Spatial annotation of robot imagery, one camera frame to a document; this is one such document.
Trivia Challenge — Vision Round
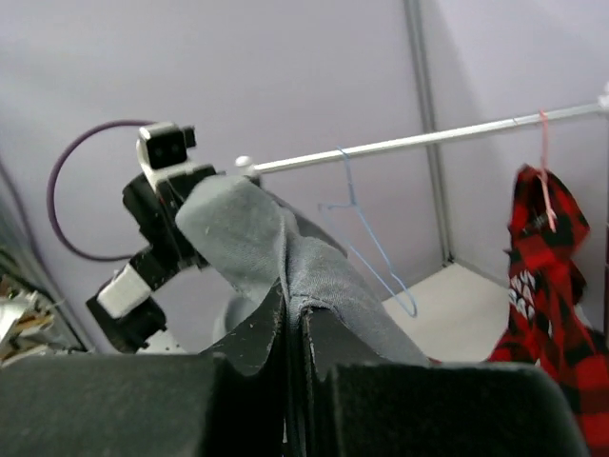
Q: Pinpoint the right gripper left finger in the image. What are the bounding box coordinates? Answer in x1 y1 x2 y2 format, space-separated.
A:
1 288 285 456

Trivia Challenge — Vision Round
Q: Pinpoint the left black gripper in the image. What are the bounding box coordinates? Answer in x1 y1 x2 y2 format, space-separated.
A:
123 165 216 290

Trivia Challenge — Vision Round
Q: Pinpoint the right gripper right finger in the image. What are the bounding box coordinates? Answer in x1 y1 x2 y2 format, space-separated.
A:
301 310 589 457

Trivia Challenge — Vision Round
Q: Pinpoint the grey button shirt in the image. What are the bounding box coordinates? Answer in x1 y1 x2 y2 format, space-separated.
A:
175 176 429 367

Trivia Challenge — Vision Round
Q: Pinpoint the blue wire hanger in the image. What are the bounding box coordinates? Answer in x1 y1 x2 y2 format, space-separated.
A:
317 145 419 319

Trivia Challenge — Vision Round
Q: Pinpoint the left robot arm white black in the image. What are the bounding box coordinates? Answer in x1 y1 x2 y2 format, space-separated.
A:
87 165 216 354

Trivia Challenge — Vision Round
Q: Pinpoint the red black plaid shirt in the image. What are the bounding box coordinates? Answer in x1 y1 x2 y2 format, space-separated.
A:
488 165 608 456

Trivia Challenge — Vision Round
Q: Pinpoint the silver clothes rack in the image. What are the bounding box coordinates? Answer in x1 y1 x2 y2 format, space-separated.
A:
235 86 608 176

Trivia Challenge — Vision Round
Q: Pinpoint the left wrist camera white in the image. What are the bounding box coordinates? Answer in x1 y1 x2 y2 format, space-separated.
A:
136 122 196 190

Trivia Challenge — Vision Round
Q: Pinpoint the pink wire hanger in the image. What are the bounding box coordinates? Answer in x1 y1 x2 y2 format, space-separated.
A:
539 110 557 232

